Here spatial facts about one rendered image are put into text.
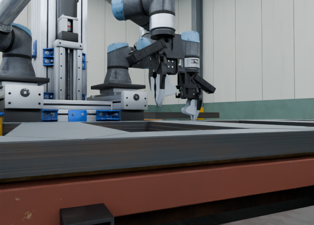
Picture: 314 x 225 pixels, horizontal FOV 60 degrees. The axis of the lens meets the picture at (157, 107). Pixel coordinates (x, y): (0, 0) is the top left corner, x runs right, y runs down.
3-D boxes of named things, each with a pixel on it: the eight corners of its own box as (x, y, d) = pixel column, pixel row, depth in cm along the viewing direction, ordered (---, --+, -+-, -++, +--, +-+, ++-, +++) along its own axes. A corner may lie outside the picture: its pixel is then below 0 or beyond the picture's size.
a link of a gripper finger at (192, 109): (183, 122, 109) (183, 99, 109) (196, 122, 111) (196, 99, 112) (187, 122, 106) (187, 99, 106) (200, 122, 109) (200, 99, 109)
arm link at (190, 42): (191, 36, 117) (203, 31, 109) (191, 61, 117) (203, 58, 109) (175, 34, 113) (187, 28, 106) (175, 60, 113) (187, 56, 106)
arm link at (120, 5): (127, 28, 91) (157, 23, 87) (108, 17, 81) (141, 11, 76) (127, 4, 91) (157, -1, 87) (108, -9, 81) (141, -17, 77)
